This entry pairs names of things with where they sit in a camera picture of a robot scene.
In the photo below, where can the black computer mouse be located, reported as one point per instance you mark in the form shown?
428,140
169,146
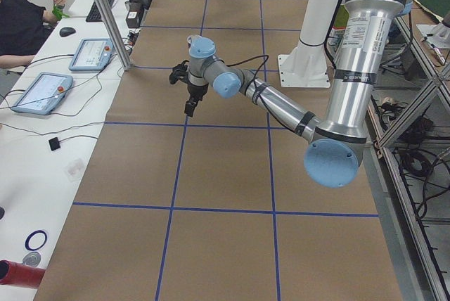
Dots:
67,31

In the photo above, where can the black box with label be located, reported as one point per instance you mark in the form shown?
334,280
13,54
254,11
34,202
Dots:
136,11

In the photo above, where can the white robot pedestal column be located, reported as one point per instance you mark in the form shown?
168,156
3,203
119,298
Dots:
306,65

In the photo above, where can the aluminium frame post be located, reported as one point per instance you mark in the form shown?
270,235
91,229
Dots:
113,32

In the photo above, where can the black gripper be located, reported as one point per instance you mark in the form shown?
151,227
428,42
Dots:
196,91

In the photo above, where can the person in black shirt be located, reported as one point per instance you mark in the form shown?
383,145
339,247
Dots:
24,30

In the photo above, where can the near teach pendant tablet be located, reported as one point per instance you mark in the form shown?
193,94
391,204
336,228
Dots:
44,94

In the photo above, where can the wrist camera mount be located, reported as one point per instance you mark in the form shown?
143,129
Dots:
179,73

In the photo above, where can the aluminium side frame rack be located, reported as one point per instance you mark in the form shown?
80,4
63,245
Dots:
408,119

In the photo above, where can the red fire extinguisher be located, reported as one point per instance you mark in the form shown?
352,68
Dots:
20,275

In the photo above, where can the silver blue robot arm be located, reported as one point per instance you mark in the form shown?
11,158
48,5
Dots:
336,142

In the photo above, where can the small black square pad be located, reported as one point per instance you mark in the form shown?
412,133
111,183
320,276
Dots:
54,144

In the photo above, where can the far teach pendant tablet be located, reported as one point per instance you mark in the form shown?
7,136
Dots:
92,55

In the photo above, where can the teach pendant tablet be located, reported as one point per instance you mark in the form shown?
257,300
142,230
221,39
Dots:
92,55
44,94

